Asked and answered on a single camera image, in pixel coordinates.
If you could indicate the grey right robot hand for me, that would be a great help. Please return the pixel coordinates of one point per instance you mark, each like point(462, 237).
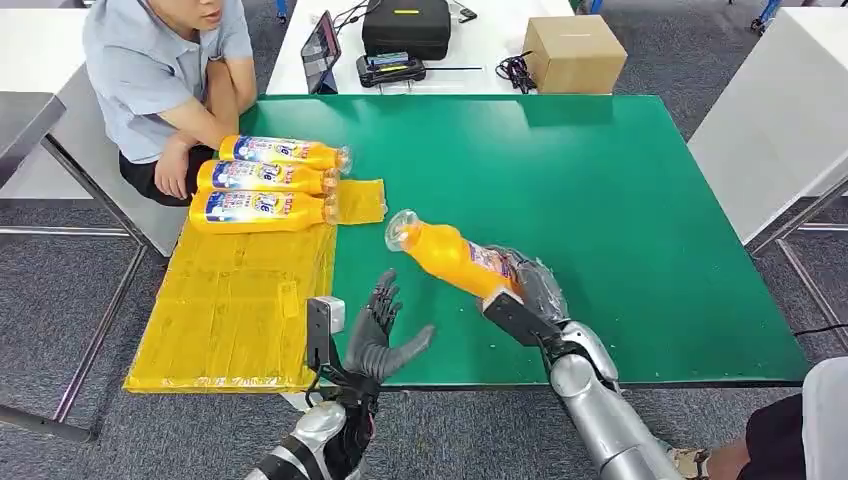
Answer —
point(540, 291)

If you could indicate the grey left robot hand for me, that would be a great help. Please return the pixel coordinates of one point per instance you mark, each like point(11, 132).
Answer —
point(371, 351)

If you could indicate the orange drink bottle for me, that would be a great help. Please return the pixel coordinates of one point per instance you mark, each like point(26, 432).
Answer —
point(258, 215)
point(285, 154)
point(265, 180)
point(444, 255)

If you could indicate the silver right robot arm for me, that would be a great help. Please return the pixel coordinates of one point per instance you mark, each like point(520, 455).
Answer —
point(609, 424)

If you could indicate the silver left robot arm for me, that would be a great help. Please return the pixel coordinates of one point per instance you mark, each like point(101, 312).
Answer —
point(318, 430)

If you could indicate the white table foot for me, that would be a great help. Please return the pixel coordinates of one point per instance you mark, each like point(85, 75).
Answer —
point(296, 401)

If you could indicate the green table mat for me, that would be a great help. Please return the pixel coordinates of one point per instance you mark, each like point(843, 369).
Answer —
point(629, 218)

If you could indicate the yellow plastic sheet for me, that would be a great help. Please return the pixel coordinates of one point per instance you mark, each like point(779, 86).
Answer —
point(232, 305)

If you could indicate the brown cardboard box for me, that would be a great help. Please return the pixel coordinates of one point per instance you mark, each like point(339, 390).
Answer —
point(573, 56)

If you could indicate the white table with equipment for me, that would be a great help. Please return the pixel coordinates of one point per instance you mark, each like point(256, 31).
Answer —
point(484, 45)

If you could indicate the black handheld controller with antenna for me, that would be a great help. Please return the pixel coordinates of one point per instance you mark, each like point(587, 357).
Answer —
point(389, 71)

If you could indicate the person with sandal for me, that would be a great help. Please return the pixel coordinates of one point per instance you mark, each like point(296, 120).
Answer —
point(775, 437)

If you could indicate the small black device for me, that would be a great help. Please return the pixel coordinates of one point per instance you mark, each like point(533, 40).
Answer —
point(465, 13)

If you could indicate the black carrying case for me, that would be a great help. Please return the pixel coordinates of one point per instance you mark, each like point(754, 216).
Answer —
point(407, 30)

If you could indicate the dark tablet on stand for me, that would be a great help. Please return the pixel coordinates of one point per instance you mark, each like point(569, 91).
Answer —
point(320, 53)

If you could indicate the seated person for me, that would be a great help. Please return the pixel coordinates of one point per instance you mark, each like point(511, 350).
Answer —
point(146, 73)

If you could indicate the blue chair caster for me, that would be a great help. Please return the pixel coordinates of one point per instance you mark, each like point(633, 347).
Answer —
point(768, 10)

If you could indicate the white empty table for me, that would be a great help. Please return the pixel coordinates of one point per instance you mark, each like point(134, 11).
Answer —
point(40, 53)

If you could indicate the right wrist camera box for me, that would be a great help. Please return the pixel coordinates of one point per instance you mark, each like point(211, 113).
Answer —
point(513, 318)

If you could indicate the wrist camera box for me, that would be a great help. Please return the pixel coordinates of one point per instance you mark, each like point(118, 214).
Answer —
point(318, 338)
point(513, 318)

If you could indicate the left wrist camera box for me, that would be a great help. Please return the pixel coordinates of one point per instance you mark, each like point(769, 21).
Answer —
point(318, 338)

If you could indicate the grey table with metal frame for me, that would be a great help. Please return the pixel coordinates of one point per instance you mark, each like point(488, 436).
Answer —
point(26, 119)

